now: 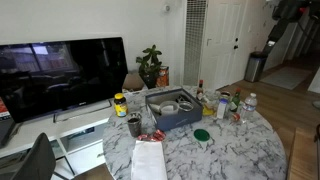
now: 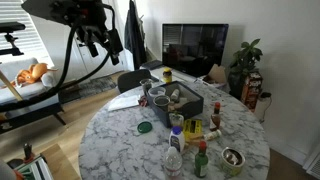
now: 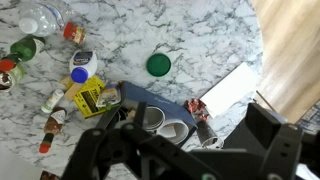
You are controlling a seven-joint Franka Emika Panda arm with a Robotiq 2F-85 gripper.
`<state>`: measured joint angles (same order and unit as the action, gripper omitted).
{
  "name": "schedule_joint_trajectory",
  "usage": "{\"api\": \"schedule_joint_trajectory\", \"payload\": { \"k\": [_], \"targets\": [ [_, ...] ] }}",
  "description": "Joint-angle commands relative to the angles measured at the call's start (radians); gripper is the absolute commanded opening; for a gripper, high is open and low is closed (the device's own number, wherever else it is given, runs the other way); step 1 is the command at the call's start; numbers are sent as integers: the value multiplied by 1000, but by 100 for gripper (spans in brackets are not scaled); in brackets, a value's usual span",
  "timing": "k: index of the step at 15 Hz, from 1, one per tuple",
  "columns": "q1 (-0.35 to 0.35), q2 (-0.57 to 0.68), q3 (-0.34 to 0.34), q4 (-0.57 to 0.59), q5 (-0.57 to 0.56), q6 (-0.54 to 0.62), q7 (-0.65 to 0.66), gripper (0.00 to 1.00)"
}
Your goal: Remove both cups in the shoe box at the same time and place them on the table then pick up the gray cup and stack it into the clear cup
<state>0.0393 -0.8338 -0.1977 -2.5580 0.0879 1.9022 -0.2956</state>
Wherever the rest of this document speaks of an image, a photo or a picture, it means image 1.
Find red candy wrappers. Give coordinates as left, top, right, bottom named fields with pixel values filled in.
left=137, top=129, right=166, bottom=142

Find brown cardboard box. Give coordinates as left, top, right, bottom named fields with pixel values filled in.
left=122, top=73, right=145, bottom=91

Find yellow lid vitamin bottle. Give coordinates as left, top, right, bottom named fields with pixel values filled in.
left=114, top=93, right=128, bottom=117

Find white plastic cup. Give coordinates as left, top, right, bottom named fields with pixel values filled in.
left=160, top=101, right=179, bottom=115

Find white door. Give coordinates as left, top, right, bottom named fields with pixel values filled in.
left=200, top=0, right=247, bottom=89

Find green round lid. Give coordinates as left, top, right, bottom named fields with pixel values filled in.
left=194, top=129, right=210, bottom=142

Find clear plastic water bottle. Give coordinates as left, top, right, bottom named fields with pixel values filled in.
left=240, top=93, right=257, bottom=123

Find white tv stand cabinet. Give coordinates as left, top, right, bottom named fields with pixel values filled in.
left=0, top=100, right=114, bottom=179

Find orange snack box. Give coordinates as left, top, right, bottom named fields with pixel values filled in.
left=157, top=66, right=169, bottom=87

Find hot sauce bottle red cap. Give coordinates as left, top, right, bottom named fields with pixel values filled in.
left=196, top=79, right=203, bottom=101

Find black flat screen television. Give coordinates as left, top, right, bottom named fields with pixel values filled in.
left=0, top=37, right=128, bottom=123

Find grey floor mat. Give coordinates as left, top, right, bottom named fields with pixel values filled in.
left=261, top=67, right=311, bottom=90

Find white paper napkin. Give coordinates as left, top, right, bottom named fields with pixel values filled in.
left=131, top=140, right=167, bottom=180

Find metal tin cup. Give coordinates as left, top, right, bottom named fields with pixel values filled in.
left=179, top=101, right=194, bottom=112

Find green glass bottle red cap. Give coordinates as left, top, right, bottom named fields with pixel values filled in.
left=230, top=88, right=241, bottom=112

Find dark blue shoe box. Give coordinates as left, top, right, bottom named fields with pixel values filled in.
left=145, top=88, right=203, bottom=131

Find white lotion bottle blue cap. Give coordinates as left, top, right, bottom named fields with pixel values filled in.
left=217, top=99, right=228, bottom=119

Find green potted plant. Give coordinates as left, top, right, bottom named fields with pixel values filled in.
left=136, top=45, right=162, bottom=89

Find steel trash can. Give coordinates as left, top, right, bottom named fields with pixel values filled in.
left=244, top=51, right=267, bottom=82

